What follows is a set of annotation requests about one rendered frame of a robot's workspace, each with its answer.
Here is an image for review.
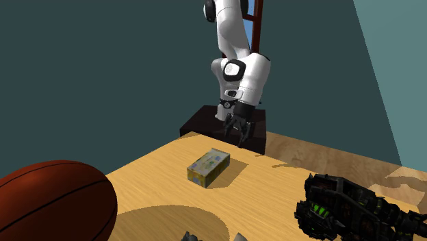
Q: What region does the black green toy blaster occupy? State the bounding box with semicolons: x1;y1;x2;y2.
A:
294;173;427;241

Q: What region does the yellow printed box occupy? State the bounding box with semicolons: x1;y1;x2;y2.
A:
186;148;231;189

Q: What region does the brown framed window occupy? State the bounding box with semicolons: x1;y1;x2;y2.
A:
242;0;265;55

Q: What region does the dark robot stand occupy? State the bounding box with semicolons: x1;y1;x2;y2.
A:
179;105;268;155

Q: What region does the brown basketball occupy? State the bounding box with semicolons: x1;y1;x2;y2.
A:
0;160;118;241

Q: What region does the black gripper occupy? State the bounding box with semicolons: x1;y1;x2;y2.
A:
222;101;255;149

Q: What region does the dark grey jagged object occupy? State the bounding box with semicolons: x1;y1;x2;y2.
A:
181;231;203;241

